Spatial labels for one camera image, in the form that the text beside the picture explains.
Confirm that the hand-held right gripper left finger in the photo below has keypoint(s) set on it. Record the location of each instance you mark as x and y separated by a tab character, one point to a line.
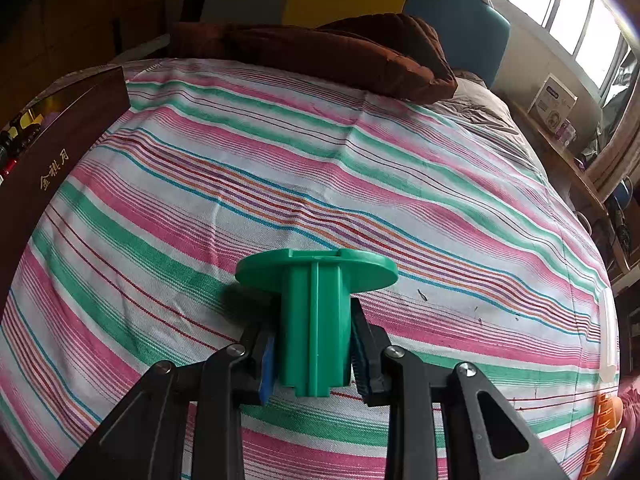
267	370

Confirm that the wooden wardrobe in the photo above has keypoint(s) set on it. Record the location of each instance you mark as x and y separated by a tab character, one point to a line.
60	20

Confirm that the gold tin box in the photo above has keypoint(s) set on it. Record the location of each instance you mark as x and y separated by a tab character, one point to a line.
60	150

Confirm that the grey bed sheet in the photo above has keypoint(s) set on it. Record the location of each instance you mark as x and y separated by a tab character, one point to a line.
480	110

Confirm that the white bed rail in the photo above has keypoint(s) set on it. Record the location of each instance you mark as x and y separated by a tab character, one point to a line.
145	47

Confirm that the beige side curtain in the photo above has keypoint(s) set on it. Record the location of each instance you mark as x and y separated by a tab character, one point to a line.
620	125

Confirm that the blue round container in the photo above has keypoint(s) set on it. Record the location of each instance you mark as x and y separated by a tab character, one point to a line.
622	194

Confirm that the green plastic spool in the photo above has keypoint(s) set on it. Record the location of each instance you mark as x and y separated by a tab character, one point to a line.
310	320

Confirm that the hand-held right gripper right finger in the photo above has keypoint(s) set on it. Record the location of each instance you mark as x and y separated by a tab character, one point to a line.
370	375

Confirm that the striped blanket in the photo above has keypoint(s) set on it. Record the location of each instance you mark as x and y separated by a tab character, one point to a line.
300	160

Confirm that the small purple object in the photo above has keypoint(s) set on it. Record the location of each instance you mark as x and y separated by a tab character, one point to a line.
580	163

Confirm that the wooden shelf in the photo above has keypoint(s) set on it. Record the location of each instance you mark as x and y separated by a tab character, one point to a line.
555	155

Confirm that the orange plastic basket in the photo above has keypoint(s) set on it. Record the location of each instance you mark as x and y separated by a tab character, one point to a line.
602	435

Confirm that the small pink white jar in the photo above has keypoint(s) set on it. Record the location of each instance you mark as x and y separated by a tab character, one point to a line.
567	133

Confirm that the window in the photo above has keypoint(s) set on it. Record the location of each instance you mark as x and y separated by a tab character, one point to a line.
565	5

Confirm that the white cardboard box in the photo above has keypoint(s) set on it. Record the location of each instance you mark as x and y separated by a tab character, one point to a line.
550	102

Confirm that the brown quilt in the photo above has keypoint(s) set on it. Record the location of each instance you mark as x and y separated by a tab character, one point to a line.
350	55

